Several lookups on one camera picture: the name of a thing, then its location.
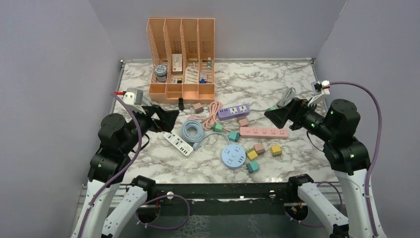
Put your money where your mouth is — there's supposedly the teal plug adapter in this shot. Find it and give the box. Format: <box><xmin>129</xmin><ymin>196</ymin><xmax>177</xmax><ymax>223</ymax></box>
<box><xmin>228</xmin><ymin>131</ymin><xmax>240</xmax><ymax>142</ymax></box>
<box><xmin>246</xmin><ymin>161</ymin><xmax>260</xmax><ymax>174</ymax></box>

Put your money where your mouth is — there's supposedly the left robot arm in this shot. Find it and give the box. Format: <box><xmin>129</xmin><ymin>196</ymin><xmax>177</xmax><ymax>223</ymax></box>
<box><xmin>72</xmin><ymin>105</ymin><xmax>179</xmax><ymax>238</ymax></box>

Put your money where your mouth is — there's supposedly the yellow plug adapter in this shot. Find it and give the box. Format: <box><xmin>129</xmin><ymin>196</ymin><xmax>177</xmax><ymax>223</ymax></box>
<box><xmin>270</xmin><ymin>144</ymin><xmax>282</xmax><ymax>156</ymax></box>
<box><xmin>246</xmin><ymin>149</ymin><xmax>259</xmax><ymax>161</ymax></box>

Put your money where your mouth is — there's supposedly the black cylinder object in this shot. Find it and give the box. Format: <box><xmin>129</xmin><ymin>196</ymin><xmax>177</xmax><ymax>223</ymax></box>
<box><xmin>178</xmin><ymin>98</ymin><xmax>185</xmax><ymax>111</ymax></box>

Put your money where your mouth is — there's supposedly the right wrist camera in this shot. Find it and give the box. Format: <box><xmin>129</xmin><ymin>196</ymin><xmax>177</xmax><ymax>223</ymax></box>
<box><xmin>308</xmin><ymin>80</ymin><xmax>330</xmax><ymax>106</ymax></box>

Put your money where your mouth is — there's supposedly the grey cable of purple strip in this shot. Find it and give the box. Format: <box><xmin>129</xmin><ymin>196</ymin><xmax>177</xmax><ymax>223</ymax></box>
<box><xmin>250</xmin><ymin>87</ymin><xmax>297</xmax><ymax>113</ymax></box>

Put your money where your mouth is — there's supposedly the round blue patterned tin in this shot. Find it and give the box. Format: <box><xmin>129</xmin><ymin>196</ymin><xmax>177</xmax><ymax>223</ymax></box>
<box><xmin>154</xmin><ymin>64</ymin><xmax>168</xmax><ymax>82</ymax></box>

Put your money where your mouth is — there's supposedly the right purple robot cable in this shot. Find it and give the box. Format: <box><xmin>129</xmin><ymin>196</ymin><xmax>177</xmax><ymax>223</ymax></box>
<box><xmin>284</xmin><ymin>81</ymin><xmax>384</xmax><ymax>238</ymax></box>

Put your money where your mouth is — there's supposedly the teal plug adapter front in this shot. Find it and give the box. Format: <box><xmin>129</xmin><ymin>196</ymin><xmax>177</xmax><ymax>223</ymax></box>
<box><xmin>246</xmin><ymin>161</ymin><xmax>260</xmax><ymax>174</ymax></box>

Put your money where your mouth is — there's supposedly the pink plug adapter middle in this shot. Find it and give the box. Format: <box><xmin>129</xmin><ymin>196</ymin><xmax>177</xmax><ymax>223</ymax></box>
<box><xmin>238</xmin><ymin>118</ymin><xmax>249</xmax><ymax>127</ymax></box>

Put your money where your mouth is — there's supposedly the orange file organizer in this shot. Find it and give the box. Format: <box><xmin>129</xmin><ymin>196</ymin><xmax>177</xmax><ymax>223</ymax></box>
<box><xmin>147</xmin><ymin>18</ymin><xmax>216</xmax><ymax>104</ymax></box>

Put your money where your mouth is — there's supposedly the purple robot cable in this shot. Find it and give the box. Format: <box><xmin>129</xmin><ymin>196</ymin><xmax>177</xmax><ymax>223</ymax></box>
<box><xmin>284</xmin><ymin>81</ymin><xmax>384</xmax><ymax>238</ymax></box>
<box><xmin>76</xmin><ymin>92</ymin><xmax>191</xmax><ymax>238</ymax></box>

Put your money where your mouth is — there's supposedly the small blue white box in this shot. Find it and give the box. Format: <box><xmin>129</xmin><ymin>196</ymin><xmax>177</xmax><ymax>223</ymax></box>
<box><xmin>199</xmin><ymin>71</ymin><xmax>208</xmax><ymax>84</ymax></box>

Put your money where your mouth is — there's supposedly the small bottle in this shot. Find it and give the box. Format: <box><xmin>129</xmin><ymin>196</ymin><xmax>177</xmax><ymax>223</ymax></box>
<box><xmin>207</xmin><ymin>57</ymin><xmax>212</xmax><ymax>70</ymax></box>

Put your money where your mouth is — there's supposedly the purple power strip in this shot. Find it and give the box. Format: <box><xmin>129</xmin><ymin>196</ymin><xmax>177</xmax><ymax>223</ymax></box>
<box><xmin>217</xmin><ymin>104</ymin><xmax>251</xmax><ymax>120</ymax></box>

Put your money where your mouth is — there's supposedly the red white box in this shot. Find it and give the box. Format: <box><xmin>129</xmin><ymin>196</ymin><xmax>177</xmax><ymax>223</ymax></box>
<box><xmin>172</xmin><ymin>54</ymin><xmax>183</xmax><ymax>74</ymax></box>

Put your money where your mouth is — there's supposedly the pink plug adapter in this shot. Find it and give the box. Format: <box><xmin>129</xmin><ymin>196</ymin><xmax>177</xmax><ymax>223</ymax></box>
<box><xmin>238</xmin><ymin>118</ymin><xmax>249</xmax><ymax>127</ymax></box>
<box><xmin>193</xmin><ymin>103</ymin><xmax>204</xmax><ymax>114</ymax></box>
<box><xmin>253</xmin><ymin>143</ymin><xmax>265</xmax><ymax>155</ymax></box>

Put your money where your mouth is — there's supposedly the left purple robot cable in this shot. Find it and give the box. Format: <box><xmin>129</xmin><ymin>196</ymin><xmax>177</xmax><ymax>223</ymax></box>
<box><xmin>76</xmin><ymin>92</ymin><xmax>191</xmax><ymax>238</ymax></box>

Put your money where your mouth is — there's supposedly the pink power strip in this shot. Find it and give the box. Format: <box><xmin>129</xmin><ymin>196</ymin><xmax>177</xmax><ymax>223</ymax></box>
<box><xmin>239</xmin><ymin>127</ymin><xmax>289</xmax><ymax>139</ymax></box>

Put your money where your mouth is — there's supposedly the white blister pack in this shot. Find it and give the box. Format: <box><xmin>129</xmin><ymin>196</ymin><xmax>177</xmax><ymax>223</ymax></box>
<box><xmin>184</xmin><ymin>66</ymin><xmax>200</xmax><ymax>83</ymax></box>

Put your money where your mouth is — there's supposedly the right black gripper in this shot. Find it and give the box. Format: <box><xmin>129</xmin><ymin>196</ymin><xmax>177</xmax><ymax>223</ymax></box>
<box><xmin>265</xmin><ymin>95</ymin><xmax>336</xmax><ymax>140</ymax></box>

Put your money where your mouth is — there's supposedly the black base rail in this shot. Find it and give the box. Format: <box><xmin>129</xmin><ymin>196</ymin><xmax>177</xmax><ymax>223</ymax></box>
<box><xmin>135</xmin><ymin>182</ymin><xmax>299</xmax><ymax>218</ymax></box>

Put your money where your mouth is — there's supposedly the round blue power strip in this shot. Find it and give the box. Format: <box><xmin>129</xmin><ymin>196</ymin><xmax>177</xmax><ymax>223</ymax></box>
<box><xmin>221</xmin><ymin>144</ymin><xmax>246</xmax><ymax>169</ymax></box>

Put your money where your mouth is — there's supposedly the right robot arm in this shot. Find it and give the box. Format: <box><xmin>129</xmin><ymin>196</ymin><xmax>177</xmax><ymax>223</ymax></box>
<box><xmin>265</xmin><ymin>98</ymin><xmax>385</xmax><ymax>238</ymax></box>

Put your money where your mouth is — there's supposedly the green plug adapter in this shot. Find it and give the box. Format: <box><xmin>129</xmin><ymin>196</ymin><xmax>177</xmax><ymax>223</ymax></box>
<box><xmin>212</xmin><ymin>123</ymin><xmax>223</xmax><ymax>132</ymax></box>
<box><xmin>266</xmin><ymin>106</ymin><xmax>278</xmax><ymax>111</ymax></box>

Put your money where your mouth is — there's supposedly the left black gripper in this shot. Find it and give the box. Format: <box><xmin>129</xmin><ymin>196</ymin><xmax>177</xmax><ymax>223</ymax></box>
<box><xmin>122</xmin><ymin>103</ymin><xmax>180</xmax><ymax>153</ymax></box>

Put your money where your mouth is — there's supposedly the white power strip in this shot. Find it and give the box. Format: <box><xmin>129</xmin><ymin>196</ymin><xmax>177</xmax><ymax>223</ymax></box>
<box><xmin>163</xmin><ymin>132</ymin><xmax>194</xmax><ymax>156</ymax></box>

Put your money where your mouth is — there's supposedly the pink plug adapter back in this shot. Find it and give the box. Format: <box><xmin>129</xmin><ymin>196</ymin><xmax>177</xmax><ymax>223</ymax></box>
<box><xmin>193</xmin><ymin>103</ymin><xmax>204</xmax><ymax>114</ymax></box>

